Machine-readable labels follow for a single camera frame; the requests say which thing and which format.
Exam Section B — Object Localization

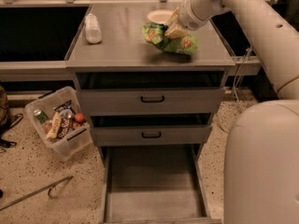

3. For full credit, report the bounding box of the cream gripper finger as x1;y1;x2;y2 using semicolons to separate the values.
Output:
165;7;179;26
164;23;186;38

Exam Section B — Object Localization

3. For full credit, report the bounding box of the green rice chip bag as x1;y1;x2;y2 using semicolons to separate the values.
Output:
141;23;198;55

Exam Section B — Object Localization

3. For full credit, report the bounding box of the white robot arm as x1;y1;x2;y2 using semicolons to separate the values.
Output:
175;0;299;224

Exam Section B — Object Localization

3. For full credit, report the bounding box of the grey metal drawer cabinet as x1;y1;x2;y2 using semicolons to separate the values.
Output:
64;2;236;224

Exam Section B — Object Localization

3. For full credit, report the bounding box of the top grey drawer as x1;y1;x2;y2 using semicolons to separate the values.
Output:
78;89;224;116

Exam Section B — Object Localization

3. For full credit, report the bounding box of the middle grey drawer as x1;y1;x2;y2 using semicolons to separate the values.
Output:
91;125;211;147

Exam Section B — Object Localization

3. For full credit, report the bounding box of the brown snack bag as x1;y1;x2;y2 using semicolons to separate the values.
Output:
57;119;73;139

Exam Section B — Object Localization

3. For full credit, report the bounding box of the bottom grey open drawer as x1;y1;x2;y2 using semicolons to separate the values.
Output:
99;145;222;224

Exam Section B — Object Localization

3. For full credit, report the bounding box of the white paper bowl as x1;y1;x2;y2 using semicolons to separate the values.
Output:
147;9;173;24

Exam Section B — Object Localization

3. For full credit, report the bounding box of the clear plastic water bottle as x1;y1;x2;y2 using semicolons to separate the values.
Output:
84;13;102;44

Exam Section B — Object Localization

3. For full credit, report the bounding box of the red apple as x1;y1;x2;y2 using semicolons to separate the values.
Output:
74;113;85;123

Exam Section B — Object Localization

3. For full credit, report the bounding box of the dark snack packet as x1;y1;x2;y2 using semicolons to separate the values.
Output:
54;100;74;113

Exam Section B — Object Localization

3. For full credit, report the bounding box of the silver can top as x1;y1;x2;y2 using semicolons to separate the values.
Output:
59;109;73;119

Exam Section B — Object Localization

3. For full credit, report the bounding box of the clear plastic storage bin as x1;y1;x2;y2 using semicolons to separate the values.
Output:
25;87;93;159

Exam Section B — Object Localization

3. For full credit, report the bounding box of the yellow snack bar packet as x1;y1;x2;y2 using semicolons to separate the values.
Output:
46;112;62;139

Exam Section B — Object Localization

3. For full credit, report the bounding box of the green soda can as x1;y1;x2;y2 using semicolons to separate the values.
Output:
34;109;49;124

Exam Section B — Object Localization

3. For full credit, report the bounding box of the metal rod on floor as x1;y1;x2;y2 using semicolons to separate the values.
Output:
0;175;73;212

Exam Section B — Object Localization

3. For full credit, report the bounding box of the dark backpack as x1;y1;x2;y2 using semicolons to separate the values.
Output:
0;86;23;153

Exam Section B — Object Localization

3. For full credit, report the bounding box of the white power cable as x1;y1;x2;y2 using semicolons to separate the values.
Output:
216;45;254;133

